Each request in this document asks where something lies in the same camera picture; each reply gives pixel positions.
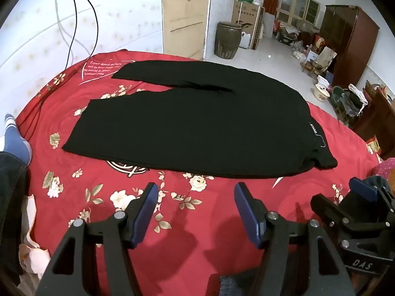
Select dark wooden wardrobe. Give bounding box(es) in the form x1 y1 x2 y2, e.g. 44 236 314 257
319 4 380 89

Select brown cardboard box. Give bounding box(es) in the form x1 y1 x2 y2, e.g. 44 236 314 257
232 0 263 50

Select brown wooden cabinet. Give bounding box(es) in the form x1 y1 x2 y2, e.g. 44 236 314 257
352 89 395 158

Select pink dotted cloth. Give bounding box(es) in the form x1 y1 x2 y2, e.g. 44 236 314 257
374 160 395 180

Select window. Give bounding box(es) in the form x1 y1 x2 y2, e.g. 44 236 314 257
276 0 322 27

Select person's blue-socked foot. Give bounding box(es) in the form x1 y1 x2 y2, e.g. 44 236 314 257
4 113 33 166

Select black cable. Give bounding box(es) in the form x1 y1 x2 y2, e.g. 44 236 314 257
62 0 78 71
71 0 99 56

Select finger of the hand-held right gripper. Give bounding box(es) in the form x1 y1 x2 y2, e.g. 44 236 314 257
310 194 344 222
349 177 379 202

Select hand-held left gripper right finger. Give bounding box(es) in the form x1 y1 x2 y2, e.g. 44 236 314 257
234 183 360 296

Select enamel basin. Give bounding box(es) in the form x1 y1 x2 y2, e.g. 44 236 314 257
313 83 333 102

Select red floral blanket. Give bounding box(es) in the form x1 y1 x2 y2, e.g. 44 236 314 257
15 49 395 296

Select black pants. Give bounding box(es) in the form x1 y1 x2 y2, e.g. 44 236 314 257
62 60 338 179

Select beige wooden door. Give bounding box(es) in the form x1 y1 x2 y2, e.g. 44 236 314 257
162 0 212 61

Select green chair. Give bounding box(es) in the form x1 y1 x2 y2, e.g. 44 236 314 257
331 86 353 121

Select brown ceramic jar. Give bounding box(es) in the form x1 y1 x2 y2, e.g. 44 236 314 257
215 21 243 59

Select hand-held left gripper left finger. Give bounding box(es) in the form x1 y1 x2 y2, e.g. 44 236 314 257
36 183 159 296

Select person's jeans leg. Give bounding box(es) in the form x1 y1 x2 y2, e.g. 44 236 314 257
220 275 258 296
0 151 30 279

